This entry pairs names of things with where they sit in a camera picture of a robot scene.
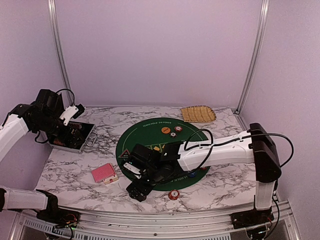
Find orange big blind button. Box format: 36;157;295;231
161;126;171;134

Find brown chip stack top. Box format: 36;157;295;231
170;132;177;138

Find orange poker chip stack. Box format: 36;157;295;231
168;189;180;201

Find gold card deck box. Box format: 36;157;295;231
103;175;119;185

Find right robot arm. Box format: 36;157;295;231
123;123;282;224

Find red playing card deck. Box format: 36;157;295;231
91;163;116;183

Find left aluminium frame post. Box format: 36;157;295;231
47;0;75;104

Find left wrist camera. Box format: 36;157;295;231
59;104;85;126

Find right aluminium frame post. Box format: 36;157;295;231
234;0;270;115

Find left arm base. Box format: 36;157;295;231
36;208;81;228

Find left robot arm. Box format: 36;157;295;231
0;103;85;223

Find triangular all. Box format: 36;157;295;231
119;149;130;159

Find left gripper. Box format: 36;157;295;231
33;113;85;148

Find front aluminium rail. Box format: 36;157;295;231
1;201;302;240

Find orange chip stack top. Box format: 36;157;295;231
174;126;183;132

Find aluminium frame post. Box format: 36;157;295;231
234;0;270;115
47;0;75;104

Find round green poker mat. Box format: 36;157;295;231
115;117;210;192

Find woven bamboo tray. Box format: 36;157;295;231
180;105;217;123

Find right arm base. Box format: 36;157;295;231
230;207;275;229

